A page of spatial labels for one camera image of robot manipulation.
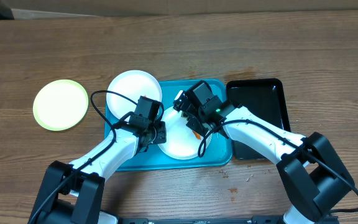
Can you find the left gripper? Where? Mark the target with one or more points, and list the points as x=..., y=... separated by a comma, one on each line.
x=161, y=126

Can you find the white plate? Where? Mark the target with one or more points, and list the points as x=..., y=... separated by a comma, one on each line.
x=133, y=84
x=182, y=142

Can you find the teal plastic tray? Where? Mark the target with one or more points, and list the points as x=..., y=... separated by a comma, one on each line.
x=218, y=150

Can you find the light green plate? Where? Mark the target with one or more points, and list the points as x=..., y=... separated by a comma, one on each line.
x=60, y=105

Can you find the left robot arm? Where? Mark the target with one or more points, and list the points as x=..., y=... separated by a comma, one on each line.
x=72, y=193

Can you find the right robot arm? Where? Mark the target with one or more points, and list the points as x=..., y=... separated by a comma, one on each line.
x=313, y=175

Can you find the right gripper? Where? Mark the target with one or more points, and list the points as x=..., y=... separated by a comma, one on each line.
x=200, y=128

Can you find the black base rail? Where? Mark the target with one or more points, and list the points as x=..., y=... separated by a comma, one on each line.
x=274, y=219

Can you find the black plastic tray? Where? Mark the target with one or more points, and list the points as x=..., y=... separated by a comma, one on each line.
x=263, y=97

